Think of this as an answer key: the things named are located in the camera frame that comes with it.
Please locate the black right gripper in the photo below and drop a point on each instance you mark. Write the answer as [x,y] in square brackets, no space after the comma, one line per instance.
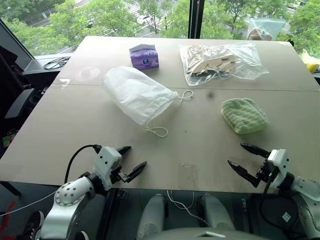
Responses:
[265,172]

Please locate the green cloth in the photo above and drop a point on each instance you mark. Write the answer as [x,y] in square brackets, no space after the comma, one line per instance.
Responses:
[243,116]

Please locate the yellow crumpled object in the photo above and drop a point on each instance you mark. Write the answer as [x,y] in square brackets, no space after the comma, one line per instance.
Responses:
[311,62]

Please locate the black chair armrest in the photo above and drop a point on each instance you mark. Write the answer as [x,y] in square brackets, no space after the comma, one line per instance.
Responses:
[18,103]

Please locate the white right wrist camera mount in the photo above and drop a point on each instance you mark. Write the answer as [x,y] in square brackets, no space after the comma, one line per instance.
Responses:
[280,165]

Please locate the silver rounded robot leg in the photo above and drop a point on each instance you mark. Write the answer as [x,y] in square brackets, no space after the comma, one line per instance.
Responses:
[216,212]
[151,215]

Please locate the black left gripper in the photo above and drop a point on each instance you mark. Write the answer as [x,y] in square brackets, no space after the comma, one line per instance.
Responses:
[119,175]

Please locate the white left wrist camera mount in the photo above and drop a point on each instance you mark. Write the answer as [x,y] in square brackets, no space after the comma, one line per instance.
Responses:
[106,162]

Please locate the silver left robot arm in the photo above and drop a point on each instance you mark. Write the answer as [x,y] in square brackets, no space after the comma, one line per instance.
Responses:
[67,200]

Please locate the dark window frame post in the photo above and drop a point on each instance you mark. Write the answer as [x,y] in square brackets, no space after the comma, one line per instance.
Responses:
[196,17]

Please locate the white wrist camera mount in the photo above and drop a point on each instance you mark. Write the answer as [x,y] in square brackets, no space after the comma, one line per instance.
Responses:
[280,165]
[106,162]

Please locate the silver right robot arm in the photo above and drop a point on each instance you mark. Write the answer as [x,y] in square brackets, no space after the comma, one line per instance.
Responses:
[303,200]

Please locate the purple tissue pack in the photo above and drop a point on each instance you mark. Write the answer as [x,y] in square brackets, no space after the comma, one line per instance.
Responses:
[145,57]

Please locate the grey robot torso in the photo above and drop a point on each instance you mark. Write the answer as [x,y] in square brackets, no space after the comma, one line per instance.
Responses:
[207,233]

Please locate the clear bag of wooden pieces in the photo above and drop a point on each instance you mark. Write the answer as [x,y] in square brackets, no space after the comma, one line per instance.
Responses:
[217,62]

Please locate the clear plastic bag at window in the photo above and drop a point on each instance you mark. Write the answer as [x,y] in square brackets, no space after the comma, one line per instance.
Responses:
[265,28]

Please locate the black sneaker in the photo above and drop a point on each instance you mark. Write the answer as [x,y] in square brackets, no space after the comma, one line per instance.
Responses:
[33,225]

